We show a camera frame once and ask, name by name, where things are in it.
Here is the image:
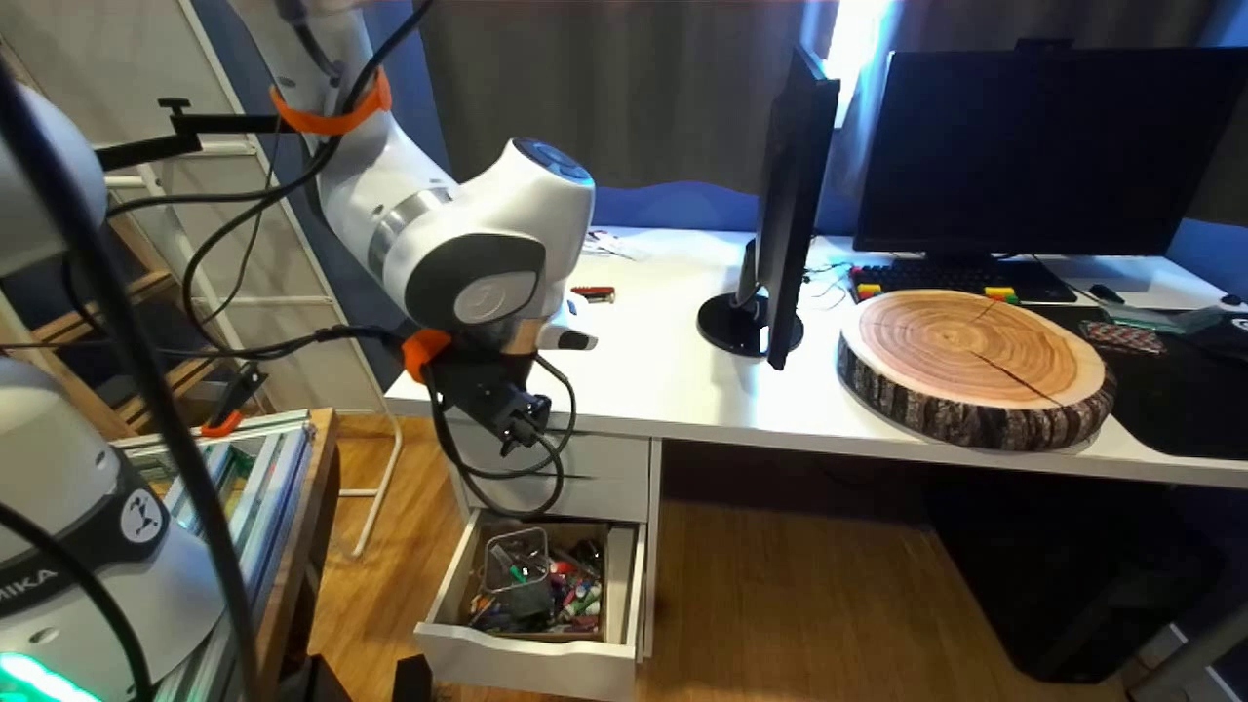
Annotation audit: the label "keys and red knife cluster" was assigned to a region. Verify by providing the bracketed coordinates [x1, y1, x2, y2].
[575, 285, 617, 304]

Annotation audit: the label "clutter in drawer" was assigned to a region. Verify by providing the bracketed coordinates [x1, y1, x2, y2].
[463, 521, 606, 638]

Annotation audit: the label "grey curtain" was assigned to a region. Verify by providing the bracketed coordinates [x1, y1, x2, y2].
[422, 0, 1243, 228]

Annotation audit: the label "white closed upper drawer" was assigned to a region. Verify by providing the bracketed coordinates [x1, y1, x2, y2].
[448, 422, 652, 521]

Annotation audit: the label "white paper cards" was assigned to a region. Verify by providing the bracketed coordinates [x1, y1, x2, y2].
[587, 228, 637, 259]

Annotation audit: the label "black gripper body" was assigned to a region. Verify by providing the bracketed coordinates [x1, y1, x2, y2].
[427, 344, 550, 448]

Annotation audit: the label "wooden shelf unit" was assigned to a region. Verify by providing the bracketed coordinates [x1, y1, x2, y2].
[0, 217, 253, 436]

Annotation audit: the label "side-on black monitor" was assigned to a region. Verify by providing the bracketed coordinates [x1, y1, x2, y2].
[700, 45, 838, 366]

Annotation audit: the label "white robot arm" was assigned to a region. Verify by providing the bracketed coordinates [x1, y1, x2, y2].
[0, 0, 593, 702]

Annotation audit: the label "wood slice cushion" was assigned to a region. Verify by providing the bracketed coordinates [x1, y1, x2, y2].
[835, 289, 1114, 453]

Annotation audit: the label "white metal rack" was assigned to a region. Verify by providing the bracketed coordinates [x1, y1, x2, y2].
[74, 0, 407, 561]

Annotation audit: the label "white open drawer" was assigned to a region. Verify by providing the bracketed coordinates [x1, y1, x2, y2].
[414, 509, 646, 702]

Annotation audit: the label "side table with glass top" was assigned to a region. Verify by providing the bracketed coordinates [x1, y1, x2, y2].
[119, 410, 338, 702]

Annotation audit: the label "large black monitor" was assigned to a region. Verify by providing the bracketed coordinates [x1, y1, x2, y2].
[856, 45, 1243, 252]

